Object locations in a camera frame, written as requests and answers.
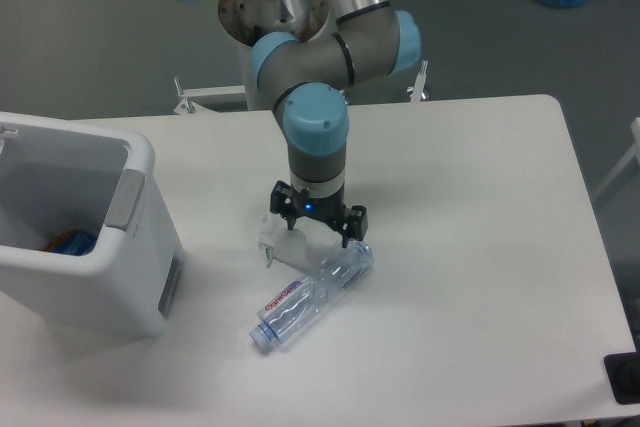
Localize white plastic trash can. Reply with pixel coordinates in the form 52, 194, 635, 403
1, 112, 184, 336

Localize white furniture frame right edge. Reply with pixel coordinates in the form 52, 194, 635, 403
592, 117, 639, 208

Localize black clamp at table edge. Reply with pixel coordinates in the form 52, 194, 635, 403
604, 352, 639, 405

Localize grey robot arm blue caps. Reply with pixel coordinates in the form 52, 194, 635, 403
181, 0, 421, 241

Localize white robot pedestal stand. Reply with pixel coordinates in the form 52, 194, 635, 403
175, 0, 421, 114

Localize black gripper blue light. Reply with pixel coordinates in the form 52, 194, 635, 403
269, 180, 368, 248

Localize clear plastic water bottle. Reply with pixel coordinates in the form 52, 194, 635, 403
249, 241, 374, 353

